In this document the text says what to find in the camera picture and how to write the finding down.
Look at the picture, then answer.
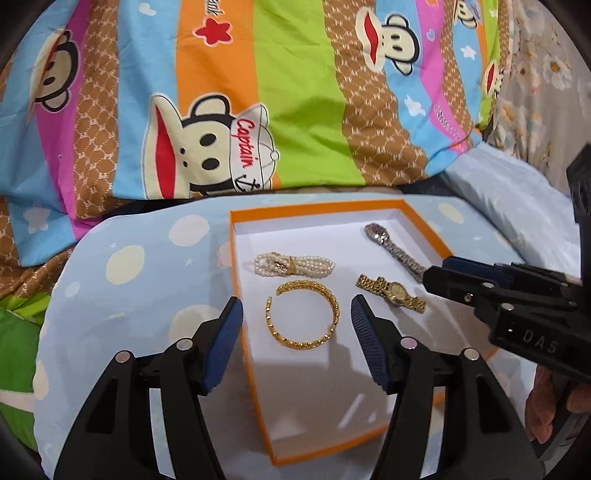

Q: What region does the light blue polka dot sheet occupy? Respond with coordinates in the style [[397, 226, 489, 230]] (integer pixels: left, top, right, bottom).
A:
[[32, 187, 555, 480]]

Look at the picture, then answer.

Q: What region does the person's right hand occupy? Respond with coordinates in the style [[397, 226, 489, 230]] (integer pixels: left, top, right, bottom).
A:
[[525, 364, 591, 446]]

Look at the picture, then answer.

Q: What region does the gold bangle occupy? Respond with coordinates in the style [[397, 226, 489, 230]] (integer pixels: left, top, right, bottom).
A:
[[265, 279, 340, 352]]

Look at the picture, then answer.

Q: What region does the silver wristwatch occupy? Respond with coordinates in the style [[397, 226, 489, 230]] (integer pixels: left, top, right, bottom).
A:
[[365, 222, 430, 282]]

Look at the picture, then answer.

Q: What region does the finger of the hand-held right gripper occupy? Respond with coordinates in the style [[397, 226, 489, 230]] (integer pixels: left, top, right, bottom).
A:
[[423, 265, 497, 324], [441, 257, 581, 301]]

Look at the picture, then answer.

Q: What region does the orange cardboard box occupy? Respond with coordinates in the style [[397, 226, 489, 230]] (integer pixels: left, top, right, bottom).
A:
[[229, 198, 502, 467]]

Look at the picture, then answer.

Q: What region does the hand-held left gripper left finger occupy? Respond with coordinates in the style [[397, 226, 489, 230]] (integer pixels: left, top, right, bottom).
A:
[[53, 296, 245, 480]]

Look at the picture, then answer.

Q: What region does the white pearl bracelet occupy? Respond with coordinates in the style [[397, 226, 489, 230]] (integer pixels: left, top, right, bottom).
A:
[[253, 251, 335, 278]]

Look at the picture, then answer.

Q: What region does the pale blue quilt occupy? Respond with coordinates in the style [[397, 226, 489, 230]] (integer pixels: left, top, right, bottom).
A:
[[443, 143, 583, 287]]

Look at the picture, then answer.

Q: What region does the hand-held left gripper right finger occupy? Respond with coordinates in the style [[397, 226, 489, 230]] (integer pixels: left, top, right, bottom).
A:
[[350, 294, 546, 480]]

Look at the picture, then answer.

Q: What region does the colourful striped cartoon blanket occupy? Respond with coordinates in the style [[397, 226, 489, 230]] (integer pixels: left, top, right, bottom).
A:
[[0, 0, 513, 457]]

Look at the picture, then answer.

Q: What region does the grey floral cloth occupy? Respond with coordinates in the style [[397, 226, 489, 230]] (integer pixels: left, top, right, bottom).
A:
[[485, 0, 588, 163]]

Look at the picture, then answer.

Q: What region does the gold wristwatch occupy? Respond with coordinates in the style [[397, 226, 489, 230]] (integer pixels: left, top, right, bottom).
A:
[[355, 274, 426, 315]]

